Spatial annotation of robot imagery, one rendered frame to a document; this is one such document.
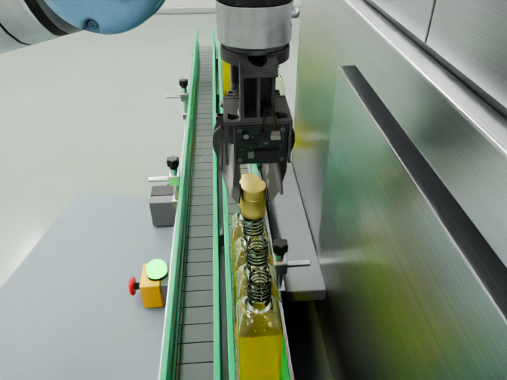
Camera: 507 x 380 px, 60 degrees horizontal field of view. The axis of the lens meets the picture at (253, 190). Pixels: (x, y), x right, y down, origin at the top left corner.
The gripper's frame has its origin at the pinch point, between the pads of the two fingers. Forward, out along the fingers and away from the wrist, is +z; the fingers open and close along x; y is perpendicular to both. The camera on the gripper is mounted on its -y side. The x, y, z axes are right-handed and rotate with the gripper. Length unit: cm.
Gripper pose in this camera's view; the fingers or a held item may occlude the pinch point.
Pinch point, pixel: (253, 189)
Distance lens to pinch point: 58.1
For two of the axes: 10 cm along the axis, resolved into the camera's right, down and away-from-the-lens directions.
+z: 0.0, 8.1, 5.9
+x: 10.0, -0.4, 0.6
